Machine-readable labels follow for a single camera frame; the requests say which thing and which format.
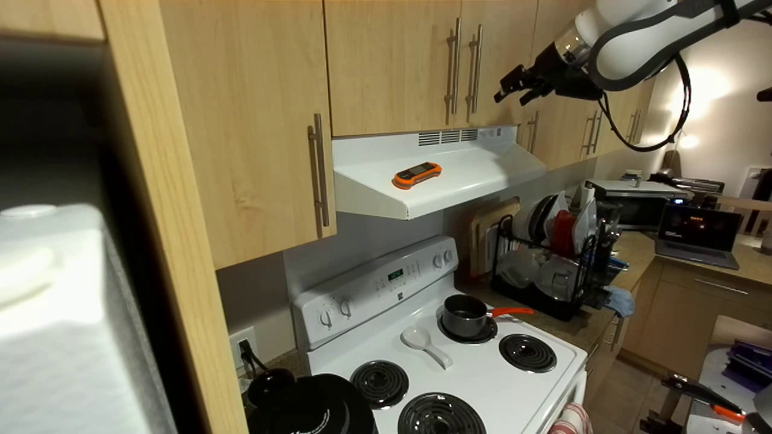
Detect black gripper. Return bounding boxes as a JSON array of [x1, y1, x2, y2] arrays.
[[493, 41, 605, 108]]

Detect wooden cabinet door steel handle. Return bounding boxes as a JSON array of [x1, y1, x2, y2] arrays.
[[459, 0, 541, 129]]

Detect tall wooden cabinet door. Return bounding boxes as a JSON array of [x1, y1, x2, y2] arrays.
[[156, 0, 341, 272], [592, 75, 677, 158], [552, 91, 600, 167], [517, 0, 593, 168]]

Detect wooden cabinet door right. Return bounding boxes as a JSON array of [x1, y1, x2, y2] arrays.
[[323, 0, 465, 139]]

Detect wooden base cabinet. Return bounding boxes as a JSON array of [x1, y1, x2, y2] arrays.
[[618, 258, 772, 380], [582, 309, 638, 419]]

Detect short wooden cabinet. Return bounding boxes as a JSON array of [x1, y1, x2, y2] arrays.
[[0, 0, 107, 43]]

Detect white range hood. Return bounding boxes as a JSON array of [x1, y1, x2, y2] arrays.
[[331, 123, 549, 222]]

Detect white plate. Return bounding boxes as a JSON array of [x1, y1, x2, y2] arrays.
[[514, 193, 558, 244], [571, 184, 600, 250]]

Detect orange black handheld device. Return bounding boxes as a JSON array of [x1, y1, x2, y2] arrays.
[[390, 158, 446, 193]]

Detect red plate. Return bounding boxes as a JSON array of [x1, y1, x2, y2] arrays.
[[547, 210, 580, 261]]

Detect silver countertop appliance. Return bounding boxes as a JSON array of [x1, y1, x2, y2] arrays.
[[589, 176, 694, 236]]

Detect wooden cutting board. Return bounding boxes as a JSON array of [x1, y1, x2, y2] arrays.
[[467, 201, 527, 285]]

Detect black dish rack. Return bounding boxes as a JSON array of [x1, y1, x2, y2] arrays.
[[488, 210, 627, 324]]

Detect grey laptop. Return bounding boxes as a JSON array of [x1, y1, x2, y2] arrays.
[[652, 201, 746, 272]]

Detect blue cloth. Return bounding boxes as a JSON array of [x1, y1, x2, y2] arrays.
[[600, 285, 638, 321]]

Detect white electric stove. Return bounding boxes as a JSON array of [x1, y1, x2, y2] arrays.
[[289, 233, 592, 434]]

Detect white spoon rest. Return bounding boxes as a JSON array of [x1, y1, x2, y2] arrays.
[[397, 325, 454, 371]]

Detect red white towel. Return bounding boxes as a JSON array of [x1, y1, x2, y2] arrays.
[[547, 403, 597, 434]]

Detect black orange clamp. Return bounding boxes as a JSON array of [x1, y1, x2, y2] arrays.
[[658, 371, 755, 430]]

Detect purple books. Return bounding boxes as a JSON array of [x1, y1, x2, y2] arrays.
[[718, 338, 772, 396]]

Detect wooden side panel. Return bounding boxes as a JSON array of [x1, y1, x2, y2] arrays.
[[95, 0, 252, 434]]

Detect black air fryer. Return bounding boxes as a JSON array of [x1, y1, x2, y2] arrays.
[[242, 371, 382, 434]]

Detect black kettle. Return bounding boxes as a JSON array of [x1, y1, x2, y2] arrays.
[[242, 367, 297, 408]]

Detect white refrigerator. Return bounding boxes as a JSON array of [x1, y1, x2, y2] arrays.
[[0, 201, 182, 434]]

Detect grey pot orange handle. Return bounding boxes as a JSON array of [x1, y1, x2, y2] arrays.
[[440, 291, 539, 343]]

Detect white wall outlet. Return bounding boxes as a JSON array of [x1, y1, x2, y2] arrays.
[[226, 324, 260, 380]]

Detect black power cord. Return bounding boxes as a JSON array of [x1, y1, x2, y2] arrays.
[[237, 338, 274, 380]]

